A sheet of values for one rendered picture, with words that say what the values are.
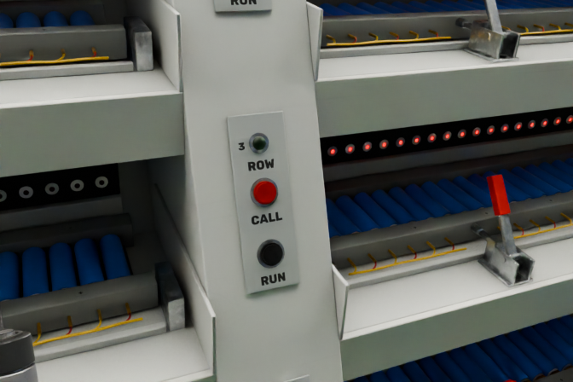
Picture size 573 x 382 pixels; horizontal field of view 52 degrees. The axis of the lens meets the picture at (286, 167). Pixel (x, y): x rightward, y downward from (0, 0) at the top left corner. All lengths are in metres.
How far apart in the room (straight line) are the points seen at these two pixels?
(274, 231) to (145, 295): 0.12
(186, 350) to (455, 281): 0.24
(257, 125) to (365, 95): 0.09
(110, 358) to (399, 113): 0.28
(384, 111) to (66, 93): 0.23
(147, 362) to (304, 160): 0.18
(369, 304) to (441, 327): 0.06
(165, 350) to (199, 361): 0.03
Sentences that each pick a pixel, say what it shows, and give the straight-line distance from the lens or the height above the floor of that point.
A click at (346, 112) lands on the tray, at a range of 0.44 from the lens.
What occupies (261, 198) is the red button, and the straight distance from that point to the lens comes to 0.40.
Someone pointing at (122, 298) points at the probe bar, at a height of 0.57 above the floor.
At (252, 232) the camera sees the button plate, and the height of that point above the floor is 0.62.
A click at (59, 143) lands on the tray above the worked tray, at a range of 0.39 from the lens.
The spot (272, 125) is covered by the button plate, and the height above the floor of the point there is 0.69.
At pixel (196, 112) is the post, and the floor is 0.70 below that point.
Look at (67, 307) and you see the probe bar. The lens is 0.46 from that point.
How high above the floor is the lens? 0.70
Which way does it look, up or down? 5 degrees down
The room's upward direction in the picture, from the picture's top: 6 degrees counter-clockwise
